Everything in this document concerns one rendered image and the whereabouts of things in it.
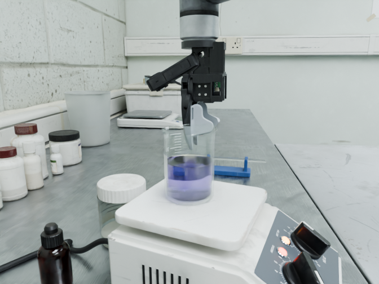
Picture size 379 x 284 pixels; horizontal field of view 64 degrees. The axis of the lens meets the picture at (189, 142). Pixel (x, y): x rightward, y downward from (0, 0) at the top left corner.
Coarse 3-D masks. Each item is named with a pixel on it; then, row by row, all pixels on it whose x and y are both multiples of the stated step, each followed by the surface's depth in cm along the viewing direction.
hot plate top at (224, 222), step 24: (144, 192) 32; (216, 192) 32; (240, 192) 32; (264, 192) 32; (120, 216) 27; (144, 216) 27; (168, 216) 27; (192, 216) 27; (216, 216) 27; (240, 216) 27; (192, 240) 24; (216, 240) 23; (240, 240) 23
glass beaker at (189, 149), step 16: (176, 128) 32; (192, 128) 32; (208, 128) 32; (176, 144) 28; (192, 144) 27; (208, 144) 28; (176, 160) 28; (192, 160) 28; (208, 160) 29; (176, 176) 28; (192, 176) 28; (208, 176) 29; (176, 192) 29; (192, 192) 29; (208, 192) 29
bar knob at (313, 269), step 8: (304, 256) 25; (288, 264) 25; (296, 264) 25; (304, 264) 24; (312, 264) 24; (288, 272) 24; (296, 272) 25; (304, 272) 24; (312, 272) 23; (288, 280) 24; (296, 280) 24; (304, 280) 24; (312, 280) 23; (320, 280) 23
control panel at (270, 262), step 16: (272, 224) 30; (288, 224) 31; (272, 240) 28; (272, 256) 26; (288, 256) 27; (336, 256) 31; (256, 272) 23; (272, 272) 24; (320, 272) 27; (336, 272) 28
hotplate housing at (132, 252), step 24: (264, 216) 31; (288, 216) 33; (120, 240) 27; (144, 240) 26; (168, 240) 26; (264, 240) 27; (120, 264) 28; (144, 264) 26; (168, 264) 25; (192, 264) 24; (216, 264) 24; (240, 264) 23
